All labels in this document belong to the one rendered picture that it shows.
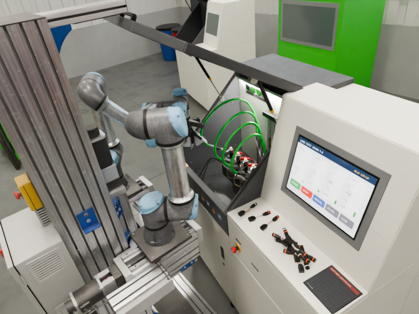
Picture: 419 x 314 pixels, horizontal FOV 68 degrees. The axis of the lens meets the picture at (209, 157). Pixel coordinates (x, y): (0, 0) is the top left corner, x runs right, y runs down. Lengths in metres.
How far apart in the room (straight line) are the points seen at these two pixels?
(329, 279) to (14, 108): 1.33
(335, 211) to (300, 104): 0.48
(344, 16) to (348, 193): 3.10
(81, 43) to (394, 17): 6.23
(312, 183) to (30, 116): 1.15
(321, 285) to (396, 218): 0.40
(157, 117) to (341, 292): 0.98
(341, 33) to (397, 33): 1.45
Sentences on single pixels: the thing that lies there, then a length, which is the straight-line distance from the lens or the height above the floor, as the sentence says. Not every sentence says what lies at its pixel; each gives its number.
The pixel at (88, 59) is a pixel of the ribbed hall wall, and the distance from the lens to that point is 8.25.
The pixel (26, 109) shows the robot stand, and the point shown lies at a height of 1.77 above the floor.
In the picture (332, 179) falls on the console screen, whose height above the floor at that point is 1.31.
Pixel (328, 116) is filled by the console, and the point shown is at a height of 1.54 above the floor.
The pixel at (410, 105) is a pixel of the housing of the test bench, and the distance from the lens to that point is 1.71.
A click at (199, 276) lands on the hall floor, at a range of 2.67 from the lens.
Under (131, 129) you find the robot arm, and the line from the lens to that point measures 1.19.
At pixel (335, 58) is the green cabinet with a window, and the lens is 4.32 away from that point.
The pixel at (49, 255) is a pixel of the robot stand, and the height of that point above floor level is 1.19.
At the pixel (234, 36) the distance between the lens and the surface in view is 4.79.
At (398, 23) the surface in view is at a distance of 5.58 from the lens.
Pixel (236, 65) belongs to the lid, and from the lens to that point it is 1.32.
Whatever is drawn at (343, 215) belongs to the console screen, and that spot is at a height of 1.20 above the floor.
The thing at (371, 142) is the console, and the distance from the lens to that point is 1.27.
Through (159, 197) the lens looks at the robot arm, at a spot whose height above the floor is 1.27.
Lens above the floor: 2.15
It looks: 33 degrees down
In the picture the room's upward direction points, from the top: 7 degrees counter-clockwise
